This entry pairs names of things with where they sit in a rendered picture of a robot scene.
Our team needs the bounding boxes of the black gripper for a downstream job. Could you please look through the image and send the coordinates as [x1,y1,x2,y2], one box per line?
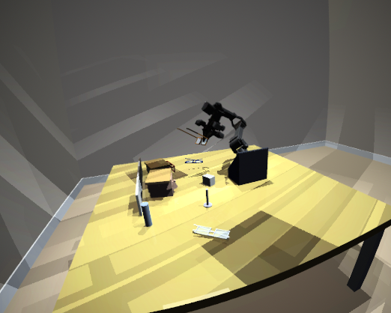
[195,117,225,142]

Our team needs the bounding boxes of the brown glasses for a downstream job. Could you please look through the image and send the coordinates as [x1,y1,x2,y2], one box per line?
[187,128,209,145]

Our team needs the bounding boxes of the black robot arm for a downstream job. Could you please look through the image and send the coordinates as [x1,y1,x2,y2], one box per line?
[201,102,249,155]

